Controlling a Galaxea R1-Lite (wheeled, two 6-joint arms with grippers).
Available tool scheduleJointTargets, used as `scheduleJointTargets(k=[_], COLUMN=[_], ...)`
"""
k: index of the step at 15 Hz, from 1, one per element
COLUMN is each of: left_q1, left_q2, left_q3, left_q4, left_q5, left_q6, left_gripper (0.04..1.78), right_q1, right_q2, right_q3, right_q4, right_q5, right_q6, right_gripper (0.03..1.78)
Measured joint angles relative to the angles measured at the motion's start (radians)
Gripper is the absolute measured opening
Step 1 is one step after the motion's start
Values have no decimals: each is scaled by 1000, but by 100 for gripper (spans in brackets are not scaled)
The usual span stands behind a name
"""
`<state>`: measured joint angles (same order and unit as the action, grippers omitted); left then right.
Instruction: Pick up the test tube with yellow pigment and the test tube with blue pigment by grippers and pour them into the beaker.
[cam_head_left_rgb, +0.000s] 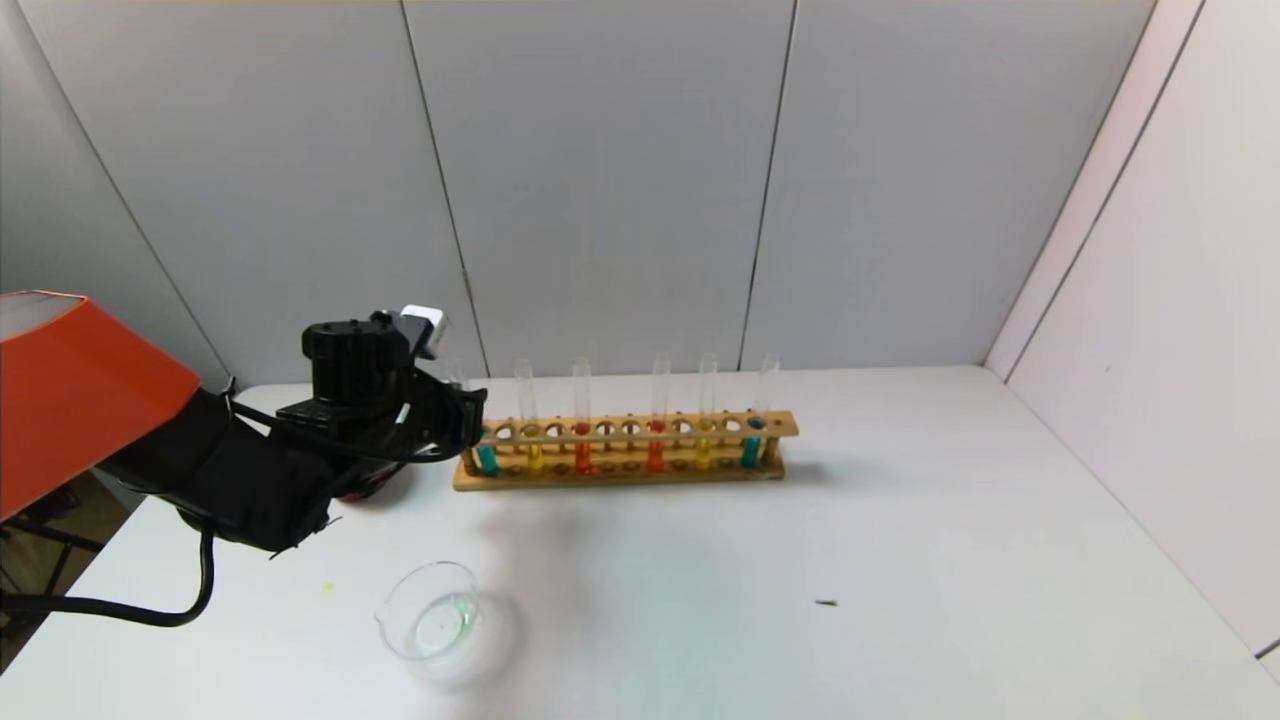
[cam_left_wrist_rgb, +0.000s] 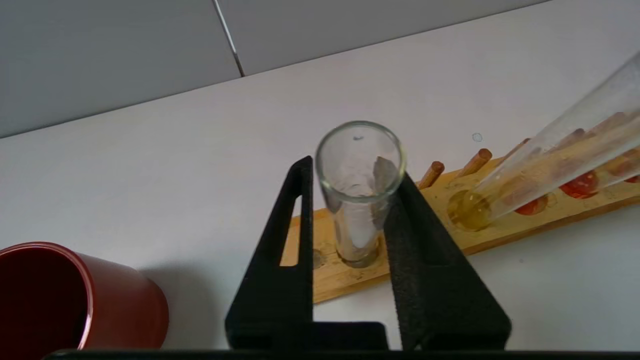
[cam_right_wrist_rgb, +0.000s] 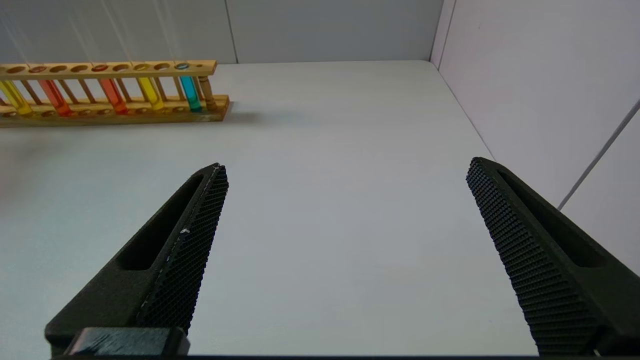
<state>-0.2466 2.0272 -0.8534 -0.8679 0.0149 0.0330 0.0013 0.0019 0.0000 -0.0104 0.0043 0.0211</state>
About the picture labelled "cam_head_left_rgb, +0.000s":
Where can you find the clear glass dish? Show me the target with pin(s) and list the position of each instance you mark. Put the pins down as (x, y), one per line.
(430, 620)

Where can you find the dark red plastic cup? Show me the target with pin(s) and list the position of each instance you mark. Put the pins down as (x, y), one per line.
(375, 485)

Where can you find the yellow pigment glass test tube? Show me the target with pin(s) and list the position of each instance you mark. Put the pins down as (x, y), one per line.
(703, 455)
(536, 461)

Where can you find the orange and black left arm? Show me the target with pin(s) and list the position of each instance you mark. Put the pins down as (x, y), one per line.
(90, 400)

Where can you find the orange pigment glass test tube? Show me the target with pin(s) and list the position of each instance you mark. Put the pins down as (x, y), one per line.
(583, 459)
(655, 457)

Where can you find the black tripod stand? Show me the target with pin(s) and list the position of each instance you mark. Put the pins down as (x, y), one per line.
(40, 535)

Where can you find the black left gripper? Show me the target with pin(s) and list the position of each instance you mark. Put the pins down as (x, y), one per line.
(462, 418)

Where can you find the blue pigment glass test tube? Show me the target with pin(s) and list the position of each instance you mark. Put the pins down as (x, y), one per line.
(488, 461)
(750, 452)

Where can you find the wooden test tube rack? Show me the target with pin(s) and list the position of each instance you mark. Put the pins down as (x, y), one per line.
(640, 437)

